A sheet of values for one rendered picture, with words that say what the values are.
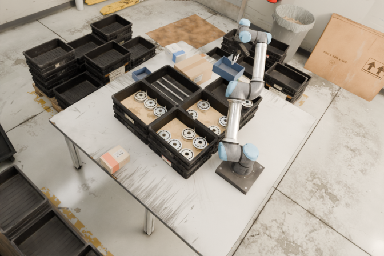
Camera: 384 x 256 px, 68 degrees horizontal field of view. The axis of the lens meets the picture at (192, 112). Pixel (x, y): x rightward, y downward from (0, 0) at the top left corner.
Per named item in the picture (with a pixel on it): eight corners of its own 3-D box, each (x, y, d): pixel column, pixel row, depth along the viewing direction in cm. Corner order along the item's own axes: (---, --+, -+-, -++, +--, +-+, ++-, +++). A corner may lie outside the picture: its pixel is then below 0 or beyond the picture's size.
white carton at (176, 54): (185, 60, 285) (186, 53, 279) (175, 64, 280) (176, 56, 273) (174, 50, 295) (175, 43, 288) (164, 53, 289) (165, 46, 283)
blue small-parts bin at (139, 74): (131, 78, 258) (131, 72, 253) (145, 72, 266) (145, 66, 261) (144, 90, 249) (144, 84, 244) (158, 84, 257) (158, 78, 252)
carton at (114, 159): (119, 150, 205) (119, 144, 199) (130, 160, 200) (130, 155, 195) (100, 163, 196) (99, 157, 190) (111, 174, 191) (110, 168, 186)
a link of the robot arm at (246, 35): (258, 35, 189) (255, 27, 197) (241, 32, 188) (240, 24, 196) (254, 45, 195) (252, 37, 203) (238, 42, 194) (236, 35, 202)
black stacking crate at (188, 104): (239, 126, 221) (242, 116, 212) (215, 147, 204) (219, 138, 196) (200, 99, 236) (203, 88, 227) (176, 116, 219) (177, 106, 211)
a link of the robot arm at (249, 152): (255, 168, 193) (262, 158, 182) (235, 166, 192) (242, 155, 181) (253, 152, 200) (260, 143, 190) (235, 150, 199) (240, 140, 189)
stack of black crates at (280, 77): (292, 106, 344) (308, 78, 311) (282, 119, 326) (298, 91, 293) (264, 89, 358) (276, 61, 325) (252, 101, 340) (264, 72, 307)
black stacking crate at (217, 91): (259, 107, 238) (263, 98, 230) (239, 126, 221) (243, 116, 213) (222, 83, 253) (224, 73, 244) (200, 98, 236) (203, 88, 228)
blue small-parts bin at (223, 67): (242, 74, 223) (244, 67, 218) (232, 83, 214) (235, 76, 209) (222, 62, 230) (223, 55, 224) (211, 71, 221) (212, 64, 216)
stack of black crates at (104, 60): (115, 71, 344) (112, 39, 311) (132, 83, 334) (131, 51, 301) (88, 86, 321) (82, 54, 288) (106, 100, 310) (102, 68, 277)
